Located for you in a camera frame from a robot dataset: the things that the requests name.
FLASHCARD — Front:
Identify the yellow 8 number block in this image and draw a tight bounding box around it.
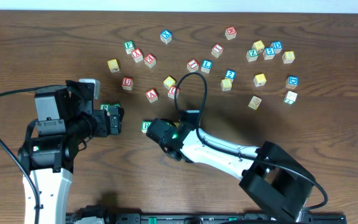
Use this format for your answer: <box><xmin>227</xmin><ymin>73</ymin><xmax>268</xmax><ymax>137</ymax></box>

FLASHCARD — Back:
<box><xmin>282</xmin><ymin>51</ymin><xmax>296</xmax><ymax>64</ymax></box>

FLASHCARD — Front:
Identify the red I block centre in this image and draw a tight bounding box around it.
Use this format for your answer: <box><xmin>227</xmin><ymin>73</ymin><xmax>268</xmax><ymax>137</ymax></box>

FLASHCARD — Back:
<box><xmin>186</xmin><ymin>58</ymin><xmax>199</xmax><ymax>72</ymax></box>

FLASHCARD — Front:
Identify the blue 2 number block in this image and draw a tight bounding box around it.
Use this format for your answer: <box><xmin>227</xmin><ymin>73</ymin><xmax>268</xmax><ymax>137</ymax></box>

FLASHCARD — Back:
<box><xmin>225</xmin><ymin>70</ymin><xmax>237</xmax><ymax>82</ymax></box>

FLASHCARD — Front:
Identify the red M letter block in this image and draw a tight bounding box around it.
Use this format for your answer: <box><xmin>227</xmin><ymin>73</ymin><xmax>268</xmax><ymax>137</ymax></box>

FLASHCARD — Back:
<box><xmin>225</xmin><ymin>26</ymin><xmax>237</xmax><ymax>40</ymax></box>

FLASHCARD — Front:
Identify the yellow K letter block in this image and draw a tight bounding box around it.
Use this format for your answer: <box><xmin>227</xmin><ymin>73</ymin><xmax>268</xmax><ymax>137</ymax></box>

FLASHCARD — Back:
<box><xmin>254</xmin><ymin>73</ymin><xmax>267</xmax><ymax>87</ymax></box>

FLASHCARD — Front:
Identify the green J letter block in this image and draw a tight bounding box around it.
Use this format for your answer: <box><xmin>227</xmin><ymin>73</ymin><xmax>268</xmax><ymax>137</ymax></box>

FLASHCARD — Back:
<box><xmin>100</xmin><ymin>104</ymin><xmax>110</xmax><ymax>111</ymax></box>

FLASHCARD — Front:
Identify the blue D block right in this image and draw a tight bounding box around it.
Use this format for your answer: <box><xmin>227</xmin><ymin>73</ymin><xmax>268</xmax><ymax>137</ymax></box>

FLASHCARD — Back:
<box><xmin>285</xmin><ymin>76</ymin><xmax>299</xmax><ymax>90</ymax></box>

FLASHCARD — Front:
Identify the red E letter block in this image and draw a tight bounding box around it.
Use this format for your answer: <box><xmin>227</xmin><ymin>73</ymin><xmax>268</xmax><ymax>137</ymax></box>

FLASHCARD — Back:
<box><xmin>144</xmin><ymin>54</ymin><xmax>157</xmax><ymax>68</ymax></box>

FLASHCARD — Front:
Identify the red I block upper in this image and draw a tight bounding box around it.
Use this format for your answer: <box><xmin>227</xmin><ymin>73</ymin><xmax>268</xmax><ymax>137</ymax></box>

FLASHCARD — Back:
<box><xmin>211</xmin><ymin>44</ymin><xmax>224</xmax><ymax>58</ymax></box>

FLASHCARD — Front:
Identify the blue X letter block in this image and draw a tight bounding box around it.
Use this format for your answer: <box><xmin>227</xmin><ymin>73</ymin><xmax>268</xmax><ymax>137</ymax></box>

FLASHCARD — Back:
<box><xmin>160</xmin><ymin>30</ymin><xmax>172</xmax><ymax>44</ymax></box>

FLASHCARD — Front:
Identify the red U block left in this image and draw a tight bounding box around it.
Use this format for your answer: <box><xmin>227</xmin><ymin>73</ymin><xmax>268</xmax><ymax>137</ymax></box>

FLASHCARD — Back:
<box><xmin>121</xmin><ymin>77</ymin><xmax>134</xmax><ymax>90</ymax></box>

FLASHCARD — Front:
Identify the blue D block upper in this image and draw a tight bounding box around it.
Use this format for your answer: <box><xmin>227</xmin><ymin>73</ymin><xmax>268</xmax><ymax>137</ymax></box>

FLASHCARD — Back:
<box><xmin>270</xmin><ymin>41</ymin><xmax>283</xmax><ymax>54</ymax></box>

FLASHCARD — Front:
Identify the blue L letter block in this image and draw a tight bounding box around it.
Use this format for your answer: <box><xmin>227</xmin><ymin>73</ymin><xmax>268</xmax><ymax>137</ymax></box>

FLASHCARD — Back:
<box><xmin>201</xmin><ymin>60</ymin><xmax>213</xmax><ymax>73</ymax></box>

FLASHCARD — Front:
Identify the blue 5 number block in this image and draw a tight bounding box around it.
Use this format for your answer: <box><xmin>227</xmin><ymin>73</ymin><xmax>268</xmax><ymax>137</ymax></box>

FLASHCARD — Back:
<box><xmin>263</xmin><ymin>47</ymin><xmax>275</xmax><ymax>60</ymax></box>

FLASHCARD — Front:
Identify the red U block centre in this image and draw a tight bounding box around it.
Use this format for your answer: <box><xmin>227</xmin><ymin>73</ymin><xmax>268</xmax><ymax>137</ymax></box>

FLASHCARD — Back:
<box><xmin>167</xmin><ymin>86</ymin><xmax>179</xmax><ymax>99</ymax></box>

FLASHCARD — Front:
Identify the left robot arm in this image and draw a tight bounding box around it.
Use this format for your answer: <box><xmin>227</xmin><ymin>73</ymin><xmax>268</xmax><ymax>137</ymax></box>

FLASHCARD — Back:
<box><xmin>18</xmin><ymin>78</ymin><xmax>124</xmax><ymax>223</ymax></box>

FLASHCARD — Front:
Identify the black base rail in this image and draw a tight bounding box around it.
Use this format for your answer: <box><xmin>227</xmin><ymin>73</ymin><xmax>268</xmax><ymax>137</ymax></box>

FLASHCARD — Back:
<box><xmin>66</xmin><ymin>212</ymin><xmax>347</xmax><ymax>224</ymax></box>

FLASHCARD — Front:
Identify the green N letter block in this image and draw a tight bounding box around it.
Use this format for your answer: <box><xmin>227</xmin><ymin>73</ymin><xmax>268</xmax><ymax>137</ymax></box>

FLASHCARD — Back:
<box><xmin>110</xmin><ymin>103</ymin><xmax>121</xmax><ymax>107</ymax></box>

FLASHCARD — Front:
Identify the red u block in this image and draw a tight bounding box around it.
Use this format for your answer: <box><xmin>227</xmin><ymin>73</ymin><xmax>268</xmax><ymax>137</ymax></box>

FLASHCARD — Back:
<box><xmin>121</xmin><ymin>77</ymin><xmax>134</xmax><ymax>90</ymax></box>
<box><xmin>167</xmin><ymin>86</ymin><xmax>179</xmax><ymax>99</ymax></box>

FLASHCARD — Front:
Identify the green R letter block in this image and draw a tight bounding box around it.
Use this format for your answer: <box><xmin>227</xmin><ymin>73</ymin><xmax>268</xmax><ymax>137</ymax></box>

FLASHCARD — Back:
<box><xmin>141</xmin><ymin>121</ymin><xmax>152</xmax><ymax>133</ymax></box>

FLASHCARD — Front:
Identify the yellow S letter block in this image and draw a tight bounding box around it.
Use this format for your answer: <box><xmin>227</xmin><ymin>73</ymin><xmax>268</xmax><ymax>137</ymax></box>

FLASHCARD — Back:
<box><xmin>221</xmin><ymin>78</ymin><xmax>232</xmax><ymax>91</ymax></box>

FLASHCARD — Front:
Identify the blue d block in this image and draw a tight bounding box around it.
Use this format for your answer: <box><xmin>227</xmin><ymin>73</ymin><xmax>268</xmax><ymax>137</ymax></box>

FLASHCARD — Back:
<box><xmin>285</xmin><ymin>76</ymin><xmax>299</xmax><ymax>90</ymax></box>
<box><xmin>270</xmin><ymin>41</ymin><xmax>283</xmax><ymax>54</ymax></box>

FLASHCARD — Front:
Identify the red X letter block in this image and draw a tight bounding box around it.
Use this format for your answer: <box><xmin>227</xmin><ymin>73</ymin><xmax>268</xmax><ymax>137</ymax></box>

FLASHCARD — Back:
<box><xmin>131</xmin><ymin>49</ymin><xmax>144</xmax><ymax>63</ymax></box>

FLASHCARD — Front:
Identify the green 7 number block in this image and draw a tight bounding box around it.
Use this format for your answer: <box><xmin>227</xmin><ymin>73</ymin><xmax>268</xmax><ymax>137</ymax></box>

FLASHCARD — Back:
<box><xmin>283</xmin><ymin>91</ymin><xmax>298</xmax><ymax>105</ymax></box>

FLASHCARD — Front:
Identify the green Z letter block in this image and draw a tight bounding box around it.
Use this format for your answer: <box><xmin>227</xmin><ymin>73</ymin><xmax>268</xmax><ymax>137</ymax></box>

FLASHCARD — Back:
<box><xmin>246</xmin><ymin>49</ymin><xmax>259</xmax><ymax>62</ymax></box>

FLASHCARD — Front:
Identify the red A letter block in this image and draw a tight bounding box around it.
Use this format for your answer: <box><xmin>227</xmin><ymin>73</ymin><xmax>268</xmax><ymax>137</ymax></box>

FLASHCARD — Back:
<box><xmin>145</xmin><ymin>88</ymin><xmax>158</xmax><ymax>103</ymax></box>

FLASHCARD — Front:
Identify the green F letter block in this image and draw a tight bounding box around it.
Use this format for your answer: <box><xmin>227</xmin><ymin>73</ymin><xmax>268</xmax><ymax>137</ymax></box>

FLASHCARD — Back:
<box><xmin>124</xmin><ymin>40</ymin><xmax>135</xmax><ymax>54</ymax></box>

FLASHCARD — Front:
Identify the red i block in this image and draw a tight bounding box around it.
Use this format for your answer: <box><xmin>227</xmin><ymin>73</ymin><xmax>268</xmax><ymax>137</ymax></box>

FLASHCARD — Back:
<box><xmin>211</xmin><ymin>44</ymin><xmax>224</xmax><ymax>58</ymax></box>
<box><xmin>186</xmin><ymin>58</ymin><xmax>199</xmax><ymax>72</ymax></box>

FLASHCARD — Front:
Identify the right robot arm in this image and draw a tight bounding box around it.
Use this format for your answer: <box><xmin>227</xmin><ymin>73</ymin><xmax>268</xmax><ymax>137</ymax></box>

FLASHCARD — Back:
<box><xmin>146</xmin><ymin>119</ymin><xmax>315</xmax><ymax>222</ymax></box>

